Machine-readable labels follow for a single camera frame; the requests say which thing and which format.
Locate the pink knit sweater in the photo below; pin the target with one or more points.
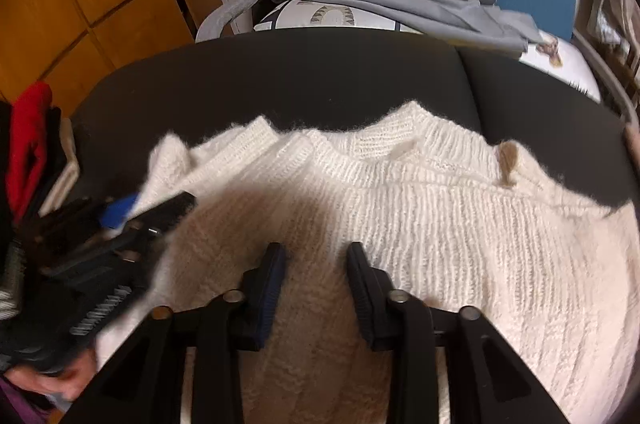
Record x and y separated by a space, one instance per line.
633 138

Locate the red folded sweater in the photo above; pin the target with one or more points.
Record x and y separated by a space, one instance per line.
27 138

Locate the white printed cushion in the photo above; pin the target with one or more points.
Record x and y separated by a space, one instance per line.
300 16

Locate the black striped wrist wrap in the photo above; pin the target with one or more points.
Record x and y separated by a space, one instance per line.
9 284

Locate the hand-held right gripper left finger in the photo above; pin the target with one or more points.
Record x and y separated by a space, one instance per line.
270 289

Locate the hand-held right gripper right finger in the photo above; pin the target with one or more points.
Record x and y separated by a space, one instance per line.
360 299

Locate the grey-blue garment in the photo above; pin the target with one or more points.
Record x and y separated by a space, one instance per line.
400 3

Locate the person's left hand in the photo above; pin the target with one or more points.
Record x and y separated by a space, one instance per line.
60 381

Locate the white knit sweater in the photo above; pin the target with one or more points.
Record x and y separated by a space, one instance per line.
425 214

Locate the person's purple clothing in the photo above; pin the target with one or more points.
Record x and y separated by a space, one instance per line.
15 404

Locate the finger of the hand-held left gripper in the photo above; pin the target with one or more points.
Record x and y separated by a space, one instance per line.
165 211
117 211

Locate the beige folded garment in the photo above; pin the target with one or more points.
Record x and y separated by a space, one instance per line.
62 184

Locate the black folded garment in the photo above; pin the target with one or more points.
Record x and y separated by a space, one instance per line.
52 143

